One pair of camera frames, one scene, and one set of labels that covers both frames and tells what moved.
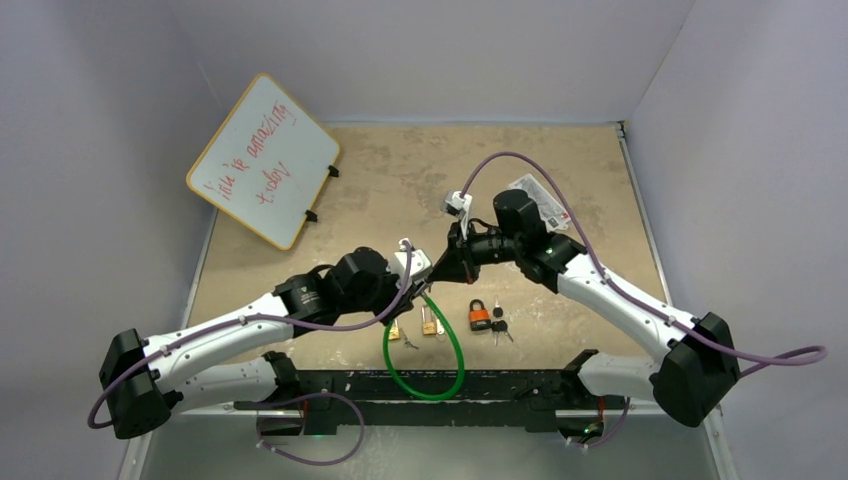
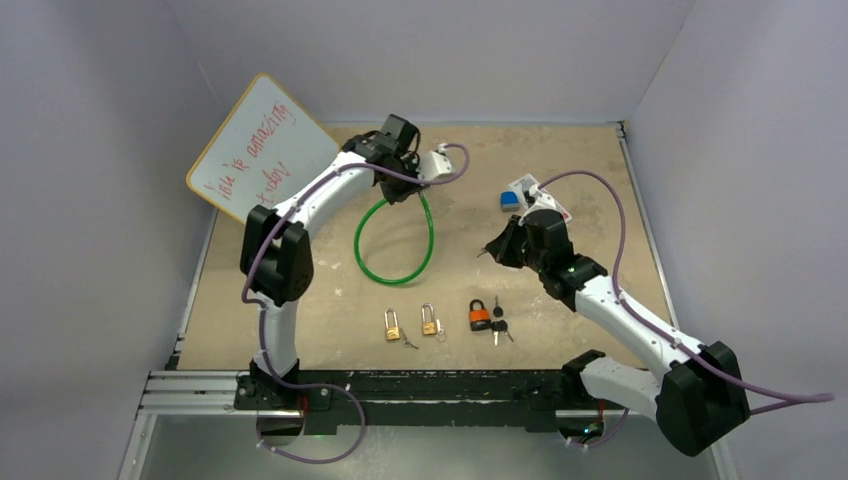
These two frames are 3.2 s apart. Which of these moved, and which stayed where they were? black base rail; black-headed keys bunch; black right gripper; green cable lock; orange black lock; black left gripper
Moved: green cable lock; black right gripper; black left gripper
Stayed: black base rail; orange black lock; black-headed keys bunch
